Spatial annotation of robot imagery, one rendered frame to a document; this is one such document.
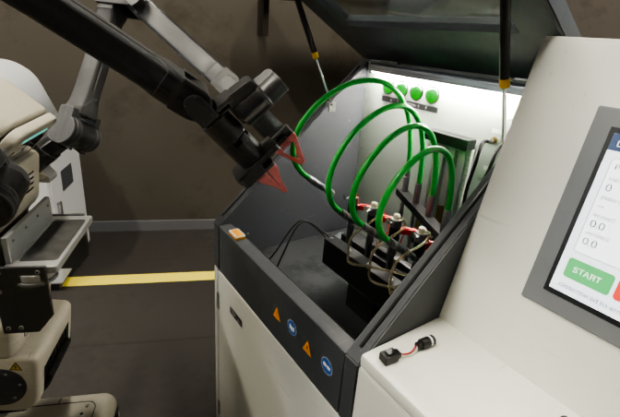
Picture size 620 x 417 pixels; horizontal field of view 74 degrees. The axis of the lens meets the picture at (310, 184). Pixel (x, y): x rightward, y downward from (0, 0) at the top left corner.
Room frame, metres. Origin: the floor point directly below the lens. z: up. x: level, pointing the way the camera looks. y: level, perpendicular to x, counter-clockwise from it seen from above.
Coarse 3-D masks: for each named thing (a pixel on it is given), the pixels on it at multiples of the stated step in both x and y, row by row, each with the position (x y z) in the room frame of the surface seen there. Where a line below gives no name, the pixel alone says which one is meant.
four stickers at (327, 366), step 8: (280, 312) 0.83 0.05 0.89; (288, 320) 0.81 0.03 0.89; (288, 328) 0.80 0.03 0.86; (296, 328) 0.78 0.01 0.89; (304, 336) 0.75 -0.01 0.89; (304, 344) 0.75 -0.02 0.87; (312, 344) 0.72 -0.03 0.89; (328, 360) 0.68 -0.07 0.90; (328, 368) 0.67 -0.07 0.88; (328, 376) 0.67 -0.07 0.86
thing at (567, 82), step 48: (576, 48) 0.76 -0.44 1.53; (528, 96) 0.79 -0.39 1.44; (576, 96) 0.73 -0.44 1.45; (528, 144) 0.75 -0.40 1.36; (576, 144) 0.69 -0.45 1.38; (528, 192) 0.72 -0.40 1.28; (480, 240) 0.74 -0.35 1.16; (528, 240) 0.68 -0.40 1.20; (480, 288) 0.70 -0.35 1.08; (480, 336) 0.66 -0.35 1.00; (528, 336) 0.61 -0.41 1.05; (576, 336) 0.56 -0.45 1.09; (576, 384) 0.53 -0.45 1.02
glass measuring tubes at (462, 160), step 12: (444, 132) 1.15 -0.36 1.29; (444, 144) 1.12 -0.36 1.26; (456, 144) 1.09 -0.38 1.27; (468, 144) 1.07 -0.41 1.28; (432, 156) 1.17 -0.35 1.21; (456, 156) 1.12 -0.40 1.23; (468, 156) 1.09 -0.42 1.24; (432, 168) 1.18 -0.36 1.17; (444, 168) 1.14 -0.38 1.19; (456, 168) 1.09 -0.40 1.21; (468, 168) 1.08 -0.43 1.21; (444, 180) 1.11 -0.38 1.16; (456, 180) 1.08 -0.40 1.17; (444, 192) 1.11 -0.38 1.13; (456, 192) 1.08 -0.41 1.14; (444, 204) 1.11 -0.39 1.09; (456, 204) 1.09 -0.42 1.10; (432, 240) 1.11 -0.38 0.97
